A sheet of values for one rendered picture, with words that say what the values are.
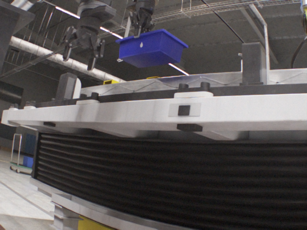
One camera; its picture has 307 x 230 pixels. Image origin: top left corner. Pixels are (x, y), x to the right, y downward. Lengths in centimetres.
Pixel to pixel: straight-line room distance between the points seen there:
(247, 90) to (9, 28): 60
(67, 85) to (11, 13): 83
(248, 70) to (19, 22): 59
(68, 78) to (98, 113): 40
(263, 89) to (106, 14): 47
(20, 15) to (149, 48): 59
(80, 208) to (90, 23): 82
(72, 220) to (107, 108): 75
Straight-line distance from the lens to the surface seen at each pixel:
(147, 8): 114
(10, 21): 63
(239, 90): 79
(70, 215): 153
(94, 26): 86
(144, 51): 108
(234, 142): 105
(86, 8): 88
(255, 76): 79
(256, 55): 81
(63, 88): 138
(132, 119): 92
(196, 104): 79
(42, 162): 196
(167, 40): 107
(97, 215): 125
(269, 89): 75
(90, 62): 88
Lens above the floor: 63
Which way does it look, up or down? 11 degrees up
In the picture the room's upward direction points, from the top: 8 degrees clockwise
